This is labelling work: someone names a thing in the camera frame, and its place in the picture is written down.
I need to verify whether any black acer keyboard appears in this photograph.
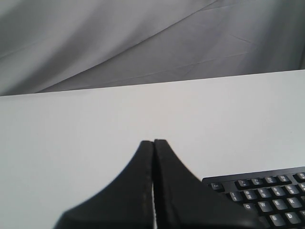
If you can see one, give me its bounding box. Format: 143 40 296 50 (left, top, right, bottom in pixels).
202 167 305 229

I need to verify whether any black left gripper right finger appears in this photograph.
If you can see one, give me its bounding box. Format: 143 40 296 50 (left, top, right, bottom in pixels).
153 139 264 229

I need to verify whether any grey backdrop cloth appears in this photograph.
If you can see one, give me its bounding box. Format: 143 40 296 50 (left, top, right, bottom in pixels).
0 0 305 96

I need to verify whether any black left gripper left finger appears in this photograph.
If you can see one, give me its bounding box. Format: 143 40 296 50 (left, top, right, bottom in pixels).
56 141 154 229

